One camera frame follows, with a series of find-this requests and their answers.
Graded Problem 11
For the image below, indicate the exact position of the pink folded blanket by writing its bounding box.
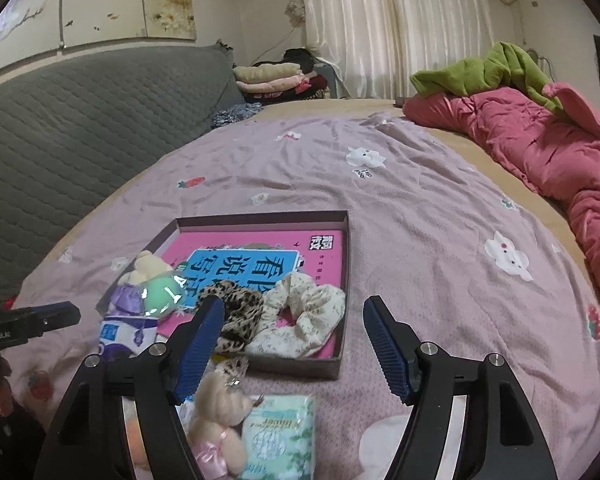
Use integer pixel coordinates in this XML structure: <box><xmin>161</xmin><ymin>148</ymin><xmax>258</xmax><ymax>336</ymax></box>
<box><xmin>237</xmin><ymin>75</ymin><xmax>311</xmax><ymax>94</ymax></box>

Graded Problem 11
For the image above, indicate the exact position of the purple white packet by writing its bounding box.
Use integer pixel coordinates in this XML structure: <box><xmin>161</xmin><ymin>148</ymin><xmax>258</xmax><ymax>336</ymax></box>
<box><xmin>97</xmin><ymin>310</ymin><xmax>161</xmax><ymax>361</ymax></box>

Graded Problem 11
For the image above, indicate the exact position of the shallow brown box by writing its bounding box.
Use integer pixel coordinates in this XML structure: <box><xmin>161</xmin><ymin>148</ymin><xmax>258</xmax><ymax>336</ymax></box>
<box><xmin>96</xmin><ymin>210</ymin><xmax>351</xmax><ymax>381</ymax></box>

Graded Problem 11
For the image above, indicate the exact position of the leopard scrunchie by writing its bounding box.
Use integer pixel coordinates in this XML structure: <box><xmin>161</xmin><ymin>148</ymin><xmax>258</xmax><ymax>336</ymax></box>
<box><xmin>200</xmin><ymin>281</ymin><xmax>266</xmax><ymax>354</ymax></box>

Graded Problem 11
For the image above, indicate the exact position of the small leopard hair tie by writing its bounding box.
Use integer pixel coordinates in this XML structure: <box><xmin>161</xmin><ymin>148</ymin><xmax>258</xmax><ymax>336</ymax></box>
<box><xmin>215</xmin><ymin>357</ymin><xmax>248</xmax><ymax>391</ymax></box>

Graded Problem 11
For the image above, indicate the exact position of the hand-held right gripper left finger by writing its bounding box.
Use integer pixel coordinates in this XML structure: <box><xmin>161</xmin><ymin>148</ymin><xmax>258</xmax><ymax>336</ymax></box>
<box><xmin>45</xmin><ymin>295</ymin><xmax>227</xmax><ymax>480</ymax></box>

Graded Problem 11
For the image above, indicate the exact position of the pink book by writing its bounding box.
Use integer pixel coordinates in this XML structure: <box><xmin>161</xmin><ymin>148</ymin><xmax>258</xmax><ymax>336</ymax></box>
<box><xmin>157</xmin><ymin>230</ymin><xmax>348</xmax><ymax>333</ymax></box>

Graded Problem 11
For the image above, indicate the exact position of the floral scrunchie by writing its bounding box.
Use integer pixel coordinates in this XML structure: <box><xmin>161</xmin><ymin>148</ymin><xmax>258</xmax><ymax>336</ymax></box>
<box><xmin>245</xmin><ymin>274</ymin><xmax>347</xmax><ymax>358</ymax></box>

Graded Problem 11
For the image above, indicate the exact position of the cream folded blanket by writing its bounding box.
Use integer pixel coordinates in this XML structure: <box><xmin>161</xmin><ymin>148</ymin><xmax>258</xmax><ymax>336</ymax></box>
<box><xmin>232</xmin><ymin>62</ymin><xmax>301</xmax><ymax>84</ymax></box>

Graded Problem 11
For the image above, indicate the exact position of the green white tissue pack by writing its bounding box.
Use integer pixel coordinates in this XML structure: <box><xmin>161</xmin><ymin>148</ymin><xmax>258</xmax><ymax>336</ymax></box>
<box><xmin>240</xmin><ymin>394</ymin><xmax>315</xmax><ymax>480</ymax></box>

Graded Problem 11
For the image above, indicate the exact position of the pink quilt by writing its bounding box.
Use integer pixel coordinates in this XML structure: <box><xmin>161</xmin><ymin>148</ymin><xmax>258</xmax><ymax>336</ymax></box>
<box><xmin>402</xmin><ymin>82</ymin><xmax>600</xmax><ymax>321</ymax></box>

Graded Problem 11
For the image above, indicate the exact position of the plush doll purple dress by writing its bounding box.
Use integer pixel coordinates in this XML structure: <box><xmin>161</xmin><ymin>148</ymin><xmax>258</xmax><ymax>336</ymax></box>
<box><xmin>105</xmin><ymin>250</ymin><xmax>176</xmax><ymax>322</ymax></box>

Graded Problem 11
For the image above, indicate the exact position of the blue patterned cloth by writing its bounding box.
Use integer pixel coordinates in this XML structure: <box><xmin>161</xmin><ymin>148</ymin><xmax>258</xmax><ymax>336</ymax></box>
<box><xmin>211</xmin><ymin>104</ymin><xmax>263</xmax><ymax>128</ymax></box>

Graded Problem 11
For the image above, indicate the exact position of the green cloth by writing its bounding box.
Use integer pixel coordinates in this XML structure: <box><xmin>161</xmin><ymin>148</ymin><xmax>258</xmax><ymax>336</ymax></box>
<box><xmin>410</xmin><ymin>41</ymin><xmax>566</xmax><ymax>111</ymax></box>

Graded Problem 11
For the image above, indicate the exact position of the floral wall panel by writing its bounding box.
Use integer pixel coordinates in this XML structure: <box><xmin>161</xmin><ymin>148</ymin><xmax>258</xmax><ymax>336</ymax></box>
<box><xmin>0</xmin><ymin>0</ymin><xmax>201</xmax><ymax>78</ymax></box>

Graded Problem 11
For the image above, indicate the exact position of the dark red cloth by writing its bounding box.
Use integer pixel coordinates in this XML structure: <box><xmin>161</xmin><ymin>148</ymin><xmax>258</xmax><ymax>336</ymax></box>
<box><xmin>245</xmin><ymin>75</ymin><xmax>331</xmax><ymax>104</ymax></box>

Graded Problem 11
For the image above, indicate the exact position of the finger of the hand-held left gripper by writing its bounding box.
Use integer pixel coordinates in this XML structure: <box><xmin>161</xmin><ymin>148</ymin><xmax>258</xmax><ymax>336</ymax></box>
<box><xmin>17</xmin><ymin>301</ymin><xmax>82</xmax><ymax>332</ymax></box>

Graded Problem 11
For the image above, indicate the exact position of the plush bear pink dress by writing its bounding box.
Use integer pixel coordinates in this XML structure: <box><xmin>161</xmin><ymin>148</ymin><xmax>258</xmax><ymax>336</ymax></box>
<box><xmin>187</xmin><ymin>372</ymin><xmax>253</xmax><ymax>478</ymax></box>

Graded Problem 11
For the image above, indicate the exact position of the grey quilted headboard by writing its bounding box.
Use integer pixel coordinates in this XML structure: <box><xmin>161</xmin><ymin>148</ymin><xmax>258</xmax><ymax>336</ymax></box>
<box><xmin>0</xmin><ymin>44</ymin><xmax>241</xmax><ymax>311</ymax></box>

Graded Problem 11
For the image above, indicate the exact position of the white curtain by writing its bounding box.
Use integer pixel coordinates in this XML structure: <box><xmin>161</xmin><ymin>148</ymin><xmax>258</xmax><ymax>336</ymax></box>
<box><xmin>292</xmin><ymin>0</ymin><xmax>526</xmax><ymax>101</ymax></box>

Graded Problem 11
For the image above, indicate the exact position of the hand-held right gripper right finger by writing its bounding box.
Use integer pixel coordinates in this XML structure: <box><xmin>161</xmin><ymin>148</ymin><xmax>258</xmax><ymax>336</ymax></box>
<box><xmin>362</xmin><ymin>295</ymin><xmax>556</xmax><ymax>480</ymax></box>

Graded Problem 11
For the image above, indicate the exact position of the black garment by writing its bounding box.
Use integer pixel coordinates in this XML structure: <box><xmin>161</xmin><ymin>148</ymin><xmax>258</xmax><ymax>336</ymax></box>
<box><xmin>282</xmin><ymin>47</ymin><xmax>317</xmax><ymax>73</ymax></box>

